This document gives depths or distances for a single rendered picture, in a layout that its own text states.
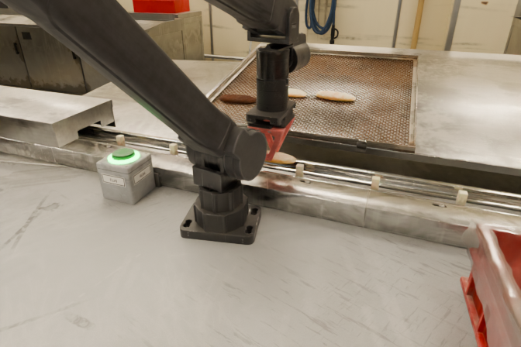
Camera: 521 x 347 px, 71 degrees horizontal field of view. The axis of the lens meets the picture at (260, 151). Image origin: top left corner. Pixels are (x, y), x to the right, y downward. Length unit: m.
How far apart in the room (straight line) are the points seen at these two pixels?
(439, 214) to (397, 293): 0.16
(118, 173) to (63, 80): 3.47
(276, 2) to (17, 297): 0.53
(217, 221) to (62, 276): 0.22
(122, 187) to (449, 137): 0.65
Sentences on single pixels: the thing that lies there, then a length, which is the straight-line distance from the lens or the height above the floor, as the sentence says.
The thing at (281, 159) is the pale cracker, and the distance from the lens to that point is 0.69.
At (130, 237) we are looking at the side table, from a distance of 0.63.
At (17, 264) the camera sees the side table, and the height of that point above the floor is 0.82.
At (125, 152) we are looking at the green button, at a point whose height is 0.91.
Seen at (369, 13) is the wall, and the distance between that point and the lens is 4.33.
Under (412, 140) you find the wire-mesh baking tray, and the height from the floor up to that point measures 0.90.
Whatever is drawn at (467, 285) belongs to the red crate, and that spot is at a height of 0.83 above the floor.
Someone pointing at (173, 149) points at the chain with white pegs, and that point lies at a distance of 0.80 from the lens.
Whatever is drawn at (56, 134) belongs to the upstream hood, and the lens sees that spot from 0.88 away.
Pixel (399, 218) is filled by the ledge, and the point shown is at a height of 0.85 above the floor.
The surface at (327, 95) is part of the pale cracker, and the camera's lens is 0.93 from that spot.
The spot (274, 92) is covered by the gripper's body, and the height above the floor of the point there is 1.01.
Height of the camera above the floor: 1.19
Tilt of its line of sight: 25 degrees down
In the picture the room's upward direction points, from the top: straight up
